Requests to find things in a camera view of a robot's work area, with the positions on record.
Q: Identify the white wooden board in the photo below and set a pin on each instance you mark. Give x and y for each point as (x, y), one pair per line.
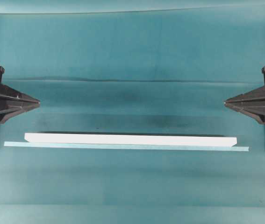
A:
(120, 139)

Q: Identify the light blue tape strip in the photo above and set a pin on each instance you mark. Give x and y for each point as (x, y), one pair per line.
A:
(125, 147)

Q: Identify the teal table cloth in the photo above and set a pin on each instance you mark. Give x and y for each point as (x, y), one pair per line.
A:
(161, 72)

